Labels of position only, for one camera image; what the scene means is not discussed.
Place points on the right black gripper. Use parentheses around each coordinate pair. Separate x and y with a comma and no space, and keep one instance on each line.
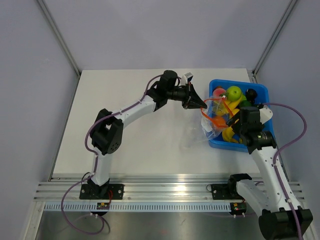
(235,127)

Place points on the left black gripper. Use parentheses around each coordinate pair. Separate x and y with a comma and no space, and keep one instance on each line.
(191,100)

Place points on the clear zip top bag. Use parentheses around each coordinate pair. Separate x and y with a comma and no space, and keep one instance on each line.
(206,124)

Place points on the yellow banana bunch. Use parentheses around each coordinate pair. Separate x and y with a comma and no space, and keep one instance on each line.
(233,105)
(228,136)

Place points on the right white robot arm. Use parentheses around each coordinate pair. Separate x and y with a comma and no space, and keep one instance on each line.
(280,214)

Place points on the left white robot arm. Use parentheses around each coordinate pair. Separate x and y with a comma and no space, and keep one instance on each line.
(107,131)

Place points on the orange tomato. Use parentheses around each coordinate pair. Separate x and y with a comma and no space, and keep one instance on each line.
(219,122)

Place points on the dark green avocado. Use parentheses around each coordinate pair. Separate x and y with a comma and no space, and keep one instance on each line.
(245,103)

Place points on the pink peach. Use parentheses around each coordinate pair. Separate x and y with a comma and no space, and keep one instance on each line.
(218,93)

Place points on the green apple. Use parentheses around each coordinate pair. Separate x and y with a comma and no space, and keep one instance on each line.
(233,93)

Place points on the dark purple fruit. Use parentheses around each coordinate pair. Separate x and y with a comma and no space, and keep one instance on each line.
(251,94)

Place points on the blue plastic bin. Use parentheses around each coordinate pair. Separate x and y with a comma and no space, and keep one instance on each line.
(262,97)

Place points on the right small circuit board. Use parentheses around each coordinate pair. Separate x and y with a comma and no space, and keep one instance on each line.
(238,208)

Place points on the small circuit board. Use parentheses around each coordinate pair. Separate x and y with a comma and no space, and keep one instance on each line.
(103,206)
(238,208)

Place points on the left small circuit board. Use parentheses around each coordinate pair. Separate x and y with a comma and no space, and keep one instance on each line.
(103,206)

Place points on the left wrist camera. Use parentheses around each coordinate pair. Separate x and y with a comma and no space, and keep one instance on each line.
(186,78)

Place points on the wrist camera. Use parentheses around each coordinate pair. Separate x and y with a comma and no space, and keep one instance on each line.
(266,113)
(186,78)

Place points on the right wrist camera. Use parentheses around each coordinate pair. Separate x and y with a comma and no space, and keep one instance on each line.
(266,113)

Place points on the right aluminium frame post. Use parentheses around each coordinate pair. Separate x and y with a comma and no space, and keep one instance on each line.
(253,73)

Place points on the aluminium frame post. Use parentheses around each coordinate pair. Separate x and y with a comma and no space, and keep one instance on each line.
(253,73)
(43,7)

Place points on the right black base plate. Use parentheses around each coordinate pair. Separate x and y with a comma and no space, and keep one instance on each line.
(220,191)

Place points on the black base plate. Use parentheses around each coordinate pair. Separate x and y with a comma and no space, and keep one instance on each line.
(220,191)
(115,191)

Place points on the white slotted cable duct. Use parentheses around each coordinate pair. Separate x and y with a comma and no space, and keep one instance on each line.
(211,207)

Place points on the aluminium mounting rail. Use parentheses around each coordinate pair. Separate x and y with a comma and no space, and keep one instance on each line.
(137,188)

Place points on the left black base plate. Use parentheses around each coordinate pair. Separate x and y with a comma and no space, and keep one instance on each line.
(115,191)

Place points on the left aluminium frame post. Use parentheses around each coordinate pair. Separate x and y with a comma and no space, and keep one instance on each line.
(43,7)

